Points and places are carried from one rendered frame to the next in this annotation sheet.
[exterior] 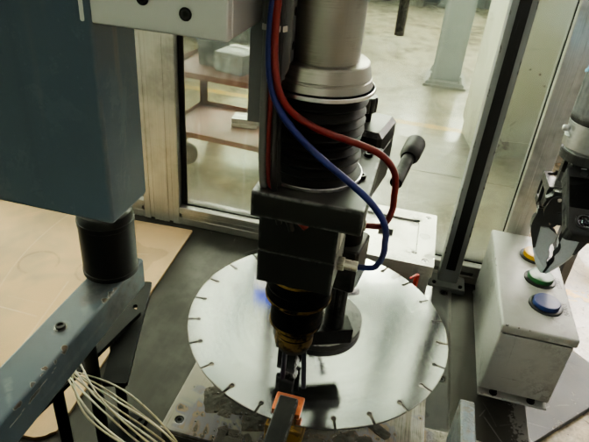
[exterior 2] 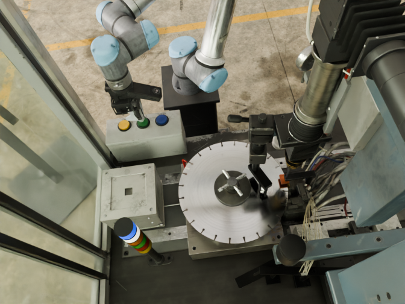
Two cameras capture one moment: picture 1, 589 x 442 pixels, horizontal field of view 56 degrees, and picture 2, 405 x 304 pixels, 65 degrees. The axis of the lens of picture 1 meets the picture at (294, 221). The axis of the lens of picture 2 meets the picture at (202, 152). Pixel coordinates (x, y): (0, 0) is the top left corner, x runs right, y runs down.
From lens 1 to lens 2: 0.84 m
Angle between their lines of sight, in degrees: 67
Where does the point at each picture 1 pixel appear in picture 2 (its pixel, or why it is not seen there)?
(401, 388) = not seen: hidden behind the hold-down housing
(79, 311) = (317, 245)
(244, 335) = (255, 210)
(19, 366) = (351, 245)
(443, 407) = not seen: hidden behind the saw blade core
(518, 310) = (170, 129)
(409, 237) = (129, 178)
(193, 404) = (269, 235)
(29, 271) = not seen: outside the picture
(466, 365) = (172, 158)
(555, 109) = (70, 93)
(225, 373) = (278, 208)
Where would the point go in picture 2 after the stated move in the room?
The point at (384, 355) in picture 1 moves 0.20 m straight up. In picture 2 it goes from (238, 160) to (240, 125)
